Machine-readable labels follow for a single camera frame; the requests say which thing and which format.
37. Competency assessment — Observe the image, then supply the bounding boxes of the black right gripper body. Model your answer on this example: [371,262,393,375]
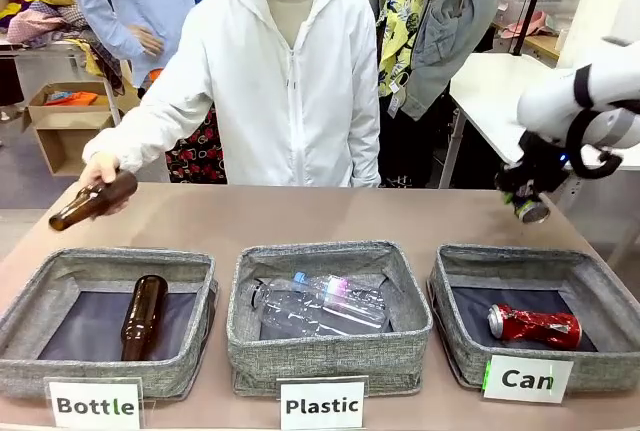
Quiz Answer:
[494,131,572,198]

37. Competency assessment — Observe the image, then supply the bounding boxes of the crushed green silver can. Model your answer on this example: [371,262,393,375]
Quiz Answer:
[513,197,552,225]

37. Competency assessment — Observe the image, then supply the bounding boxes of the crushed red can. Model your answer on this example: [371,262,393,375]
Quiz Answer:
[487,302,584,351]

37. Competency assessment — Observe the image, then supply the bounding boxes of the clear plastic bottle blue cap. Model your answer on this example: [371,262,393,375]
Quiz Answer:
[291,270,387,313]

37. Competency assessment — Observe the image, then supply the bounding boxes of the brown glass bottle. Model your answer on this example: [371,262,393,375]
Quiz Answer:
[119,274,170,363]
[48,170,139,233]

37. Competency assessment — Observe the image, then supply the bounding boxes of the white sleeved left forearm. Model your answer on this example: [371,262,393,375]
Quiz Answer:
[347,95,383,188]

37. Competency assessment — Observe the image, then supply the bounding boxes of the white sleeved right forearm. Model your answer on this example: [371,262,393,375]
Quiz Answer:
[82,93,206,172]

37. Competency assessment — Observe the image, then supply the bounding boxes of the white sign reading Can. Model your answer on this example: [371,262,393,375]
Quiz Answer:
[481,353,575,405]

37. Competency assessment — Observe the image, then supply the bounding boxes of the grey fabric basket can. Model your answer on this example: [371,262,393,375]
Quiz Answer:
[427,243,640,393]

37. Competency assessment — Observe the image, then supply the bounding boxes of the grey fabric basket plastic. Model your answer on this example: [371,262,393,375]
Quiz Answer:
[226,239,434,398]

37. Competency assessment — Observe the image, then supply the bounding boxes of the grey fabric basket bottle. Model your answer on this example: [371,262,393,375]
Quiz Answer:
[0,246,220,400]

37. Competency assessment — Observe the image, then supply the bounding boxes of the white background table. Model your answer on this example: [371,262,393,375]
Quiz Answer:
[448,52,640,263]

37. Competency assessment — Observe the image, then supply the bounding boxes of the pink cloth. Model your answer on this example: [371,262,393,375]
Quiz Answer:
[499,10,557,40]

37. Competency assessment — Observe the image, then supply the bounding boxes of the black stand pole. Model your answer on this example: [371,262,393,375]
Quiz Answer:
[510,0,553,57]

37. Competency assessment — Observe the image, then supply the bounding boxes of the person in white jacket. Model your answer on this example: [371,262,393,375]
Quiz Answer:
[82,0,383,188]

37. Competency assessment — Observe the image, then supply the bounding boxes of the white sign reading Plastic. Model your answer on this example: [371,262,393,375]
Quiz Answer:
[275,375,370,431]

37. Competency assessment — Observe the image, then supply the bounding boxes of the brown cardboard box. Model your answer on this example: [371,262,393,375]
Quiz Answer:
[20,80,124,178]

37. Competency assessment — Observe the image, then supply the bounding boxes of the orange cloth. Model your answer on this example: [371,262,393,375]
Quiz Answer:
[43,90,99,107]

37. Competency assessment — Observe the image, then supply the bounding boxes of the white sign reading Bottle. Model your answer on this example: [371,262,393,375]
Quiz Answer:
[43,375,147,430]

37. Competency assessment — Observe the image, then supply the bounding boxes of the pile of colourful clothes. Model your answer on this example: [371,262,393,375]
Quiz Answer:
[0,0,104,48]

